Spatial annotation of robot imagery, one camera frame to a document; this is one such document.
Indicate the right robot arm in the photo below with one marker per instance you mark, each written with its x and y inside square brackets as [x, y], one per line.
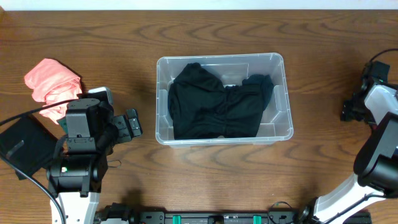
[374, 177]

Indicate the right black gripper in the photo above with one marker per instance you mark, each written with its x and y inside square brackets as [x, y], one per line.
[348, 111]

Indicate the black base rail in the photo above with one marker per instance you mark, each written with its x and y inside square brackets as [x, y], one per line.
[119, 213]

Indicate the large black garment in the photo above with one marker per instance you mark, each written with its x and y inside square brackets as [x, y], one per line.
[196, 104]

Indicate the black garment with tape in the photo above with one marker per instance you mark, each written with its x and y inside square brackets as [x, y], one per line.
[28, 145]

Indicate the clear plastic storage container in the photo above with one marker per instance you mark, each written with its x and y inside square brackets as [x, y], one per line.
[276, 123]

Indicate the navy garment with tape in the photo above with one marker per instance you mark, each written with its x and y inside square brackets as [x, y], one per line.
[251, 96]

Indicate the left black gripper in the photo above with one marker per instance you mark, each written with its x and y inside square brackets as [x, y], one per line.
[125, 127]

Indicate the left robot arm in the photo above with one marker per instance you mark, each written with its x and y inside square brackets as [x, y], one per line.
[80, 160]

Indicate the dark green garment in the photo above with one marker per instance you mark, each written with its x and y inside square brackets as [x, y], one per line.
[63, 123]

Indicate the pink shirt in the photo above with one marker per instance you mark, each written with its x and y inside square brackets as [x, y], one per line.
[52, 82]

